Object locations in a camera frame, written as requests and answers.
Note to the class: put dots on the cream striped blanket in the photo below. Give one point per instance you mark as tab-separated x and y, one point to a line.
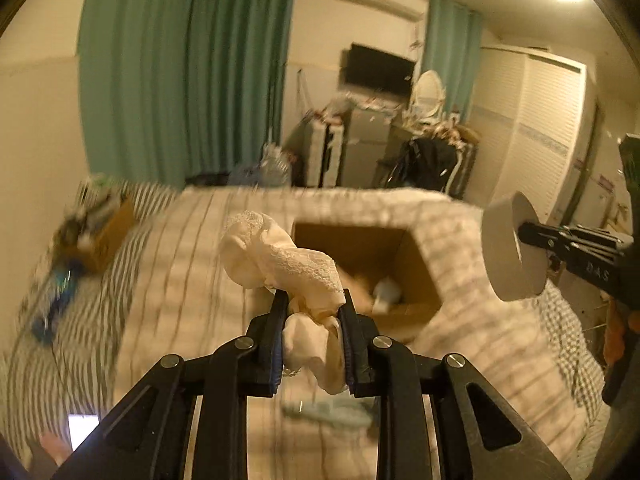
200	280

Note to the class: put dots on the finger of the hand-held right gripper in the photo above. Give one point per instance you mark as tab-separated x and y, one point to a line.
565	245

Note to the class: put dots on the blue plastic bag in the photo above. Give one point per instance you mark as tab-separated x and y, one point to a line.
262	172

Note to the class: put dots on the cream lace garment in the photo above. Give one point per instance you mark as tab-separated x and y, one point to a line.
280	260

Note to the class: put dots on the blue item on bedsheet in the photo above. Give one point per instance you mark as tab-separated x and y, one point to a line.
52	305

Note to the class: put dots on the white smartphone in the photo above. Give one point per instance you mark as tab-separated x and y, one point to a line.
81	430

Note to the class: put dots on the grey cabinet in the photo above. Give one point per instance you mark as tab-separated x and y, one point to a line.
360	145

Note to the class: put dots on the black wall television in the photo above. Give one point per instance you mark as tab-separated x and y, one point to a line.
377	71

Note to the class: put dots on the checkered grey cloth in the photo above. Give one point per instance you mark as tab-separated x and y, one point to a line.
575	330

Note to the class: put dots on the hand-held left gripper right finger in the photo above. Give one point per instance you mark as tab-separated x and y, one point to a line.
349	345

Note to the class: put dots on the oval white mirror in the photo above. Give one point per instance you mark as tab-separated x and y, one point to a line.
428	93

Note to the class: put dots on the light blue cloth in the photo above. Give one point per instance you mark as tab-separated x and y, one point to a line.
330	413

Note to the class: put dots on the small cardboard box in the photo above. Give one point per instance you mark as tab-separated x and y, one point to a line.
110	230

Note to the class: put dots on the white louvered wardrobe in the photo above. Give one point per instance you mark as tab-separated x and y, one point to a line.
535	125

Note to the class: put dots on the narrow green curtain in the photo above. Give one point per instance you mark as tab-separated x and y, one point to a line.
450	55

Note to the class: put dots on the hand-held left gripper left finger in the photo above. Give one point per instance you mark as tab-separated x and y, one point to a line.
276	340

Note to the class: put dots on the black backpack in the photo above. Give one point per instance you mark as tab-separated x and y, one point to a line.
428	162

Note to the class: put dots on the grey tape roll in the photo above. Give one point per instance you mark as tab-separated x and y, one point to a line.
510	250

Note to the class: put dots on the grey striped bedsheet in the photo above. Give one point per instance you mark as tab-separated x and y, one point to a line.
65	330

